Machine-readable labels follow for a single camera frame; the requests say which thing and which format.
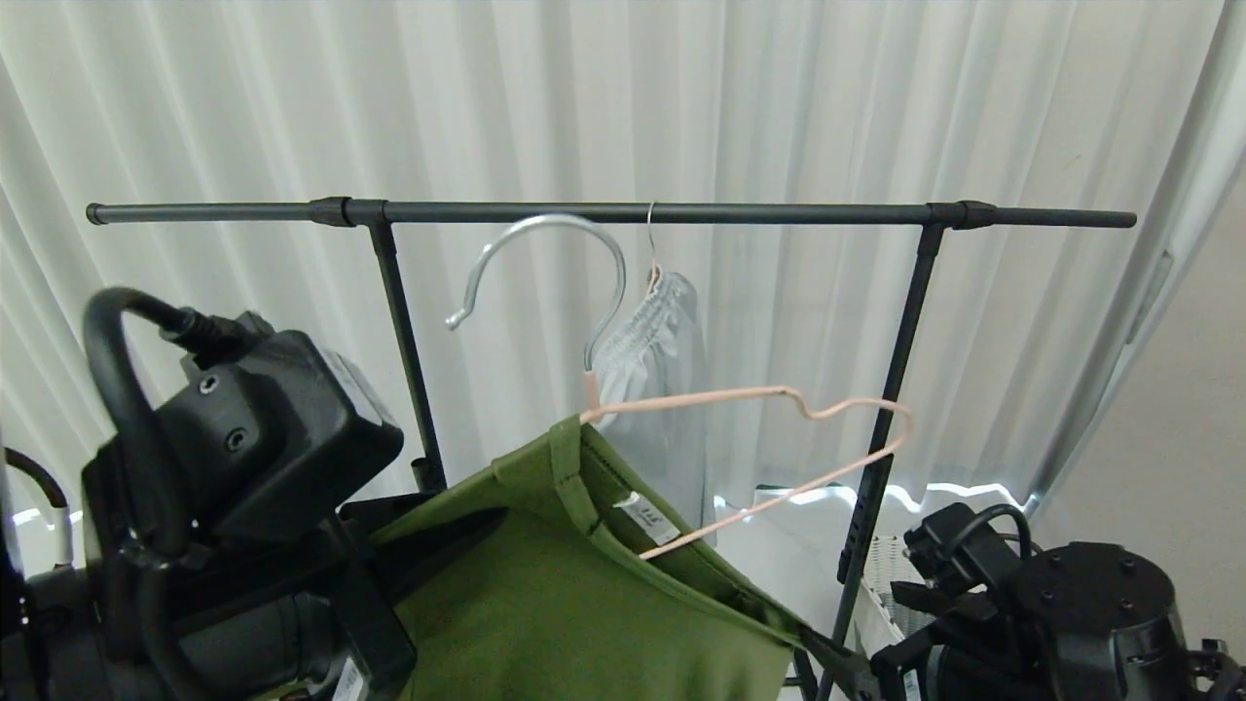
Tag white curtain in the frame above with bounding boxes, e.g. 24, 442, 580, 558
0, 0, 1218, 527

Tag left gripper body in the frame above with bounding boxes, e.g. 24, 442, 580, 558
146, 543, 420, 701

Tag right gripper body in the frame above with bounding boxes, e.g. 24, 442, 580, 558
871, 609, 1023, 701

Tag pink clothes hanger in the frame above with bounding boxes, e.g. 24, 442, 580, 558
446, 214, 914, 562
644, 203, 666, 295

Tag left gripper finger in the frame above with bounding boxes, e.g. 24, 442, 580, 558
375, 508, 507, 605
339, 492, 439, 527

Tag black cable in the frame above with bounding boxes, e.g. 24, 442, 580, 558
959, 503, 1035, 561
83, 287, 256, 701

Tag black clothes rack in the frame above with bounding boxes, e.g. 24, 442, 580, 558
86, 198, 1138, 701

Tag pale grey shorts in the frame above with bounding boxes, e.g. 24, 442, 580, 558
590, 273, 717, 546

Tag white laundry basket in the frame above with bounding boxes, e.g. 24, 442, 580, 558
857, 534, 937, 665

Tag green garment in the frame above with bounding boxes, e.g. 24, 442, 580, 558
370, 417, 850, 701

